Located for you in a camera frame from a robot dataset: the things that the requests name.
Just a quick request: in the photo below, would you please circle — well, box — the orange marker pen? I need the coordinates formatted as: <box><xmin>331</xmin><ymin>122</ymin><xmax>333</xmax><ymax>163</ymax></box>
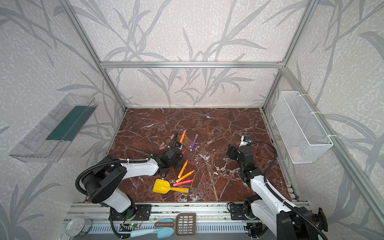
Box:
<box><xmin>176</xmin><ymin>171</ymin><xmax>195</xmax><ymax>183</ymax></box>
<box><xmin>180</xmin><ymin>130</ymin><xmax>187</xmax><ymax>144</ymax></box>
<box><xmin>178</xmin><ymin>160</ymin><xmax>189</xmax><ymax>178</ymax></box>

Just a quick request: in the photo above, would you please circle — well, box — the purple marker pen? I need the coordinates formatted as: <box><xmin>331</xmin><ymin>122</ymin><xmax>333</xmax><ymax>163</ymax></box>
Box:
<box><xmin>190</xmin><ymin>134</ymin><xmax>199</xmax><ymax>151</ymax></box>

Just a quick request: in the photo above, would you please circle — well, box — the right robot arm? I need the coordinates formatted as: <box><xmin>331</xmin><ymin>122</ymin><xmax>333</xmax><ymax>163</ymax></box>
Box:
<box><xmin>227</xmin><ymin>141</ymin><xmax>328</xmax><ymax>240</ymax></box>

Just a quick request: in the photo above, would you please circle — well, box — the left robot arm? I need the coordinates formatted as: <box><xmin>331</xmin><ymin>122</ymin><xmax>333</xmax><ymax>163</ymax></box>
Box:
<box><xmin>75</xmin><ymin>146</ymin><xmax>184</xmax><ymax>214</ymax></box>

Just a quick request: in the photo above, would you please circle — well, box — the red marker pen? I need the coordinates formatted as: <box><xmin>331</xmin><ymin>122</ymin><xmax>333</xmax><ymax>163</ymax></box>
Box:
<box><xmin>173</xmin><ymin>180</ymin><xmax>195</xmax><ymax>187</ymax></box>

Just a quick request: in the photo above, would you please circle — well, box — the yellow toy shovel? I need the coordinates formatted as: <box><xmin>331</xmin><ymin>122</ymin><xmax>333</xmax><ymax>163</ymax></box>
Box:
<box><xmin>153</xmin><ymin>179</ymin><xmax>190</xmax><ymax>194</ymax></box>

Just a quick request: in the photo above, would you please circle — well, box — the light blue spatula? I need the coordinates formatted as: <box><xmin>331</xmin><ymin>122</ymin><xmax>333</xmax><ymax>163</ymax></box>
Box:
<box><xmin>130</xmin><ymin>219</ymin><xmax>175</xmax><ymax>239</ymax></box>

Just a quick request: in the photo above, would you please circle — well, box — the small circuit board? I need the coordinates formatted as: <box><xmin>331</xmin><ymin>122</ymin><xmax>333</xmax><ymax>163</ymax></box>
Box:
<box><xmin>119</xmin><ymin>223</ymin><xmax>141</xmax><ymax>232</ymax></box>

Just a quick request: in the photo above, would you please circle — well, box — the red spray bottle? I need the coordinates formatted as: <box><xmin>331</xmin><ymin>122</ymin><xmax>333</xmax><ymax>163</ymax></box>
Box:
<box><xmin>312</xmin><ymin>208</ymin><xmax>328</xmax><ymax>232</ymax></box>

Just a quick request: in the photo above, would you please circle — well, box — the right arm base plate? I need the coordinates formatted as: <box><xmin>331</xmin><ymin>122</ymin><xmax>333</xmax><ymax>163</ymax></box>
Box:
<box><xmin>227</xmin><ymin>202</ymin><xmax>248</xmax><ymax>221</ymax></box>

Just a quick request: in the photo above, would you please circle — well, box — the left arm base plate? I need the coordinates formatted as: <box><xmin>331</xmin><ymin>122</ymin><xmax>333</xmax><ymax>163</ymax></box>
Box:
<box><xmin>109</xmin><ymin>204</ymin><xmax>152</xmax><ymax>222</ymax></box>

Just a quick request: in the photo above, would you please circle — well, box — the white wire basket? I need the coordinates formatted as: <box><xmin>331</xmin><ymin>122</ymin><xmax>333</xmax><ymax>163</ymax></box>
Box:
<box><xmin>272</xmin><ymin>91</ymin><xmax>334</xmax><ymax>164</ymax></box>

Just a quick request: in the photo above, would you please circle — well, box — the aluminium front rail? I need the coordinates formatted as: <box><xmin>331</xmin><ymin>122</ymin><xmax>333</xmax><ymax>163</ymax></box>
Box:
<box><xmin>56</xmin><ymin>202</ymin><xmax>260</xmax><ymax>240</ymax></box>

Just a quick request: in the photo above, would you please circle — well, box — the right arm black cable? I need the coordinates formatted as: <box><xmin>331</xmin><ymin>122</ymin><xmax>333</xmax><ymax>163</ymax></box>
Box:
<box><xmin>247</xmin><ymin>140</ymin><xmax>328</xmax><ymax>240</ymax></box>

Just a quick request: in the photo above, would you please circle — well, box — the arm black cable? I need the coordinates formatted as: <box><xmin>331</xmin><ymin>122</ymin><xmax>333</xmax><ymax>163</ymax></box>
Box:
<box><xmin>74</xmin><ymin>131</ymin><xmax>179</xmax><ymax>197</ymax></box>
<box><xmin>247</xmin><ymin>140</ymin><xmax>328</xmax><ymax>240</ymax></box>

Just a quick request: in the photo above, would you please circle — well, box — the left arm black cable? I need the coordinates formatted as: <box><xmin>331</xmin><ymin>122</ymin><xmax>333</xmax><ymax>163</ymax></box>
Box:
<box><xmin>74</xmin><ymin>131</ymin><xmax>179</xmax><ymax>197</ymax></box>

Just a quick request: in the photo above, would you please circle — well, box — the clear plastic wall tray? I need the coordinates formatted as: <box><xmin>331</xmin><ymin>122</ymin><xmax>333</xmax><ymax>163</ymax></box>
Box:
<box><xmin>9</xmin><ymin>94</ymin><xmax>98</xmax><ymax>163</ymax></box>

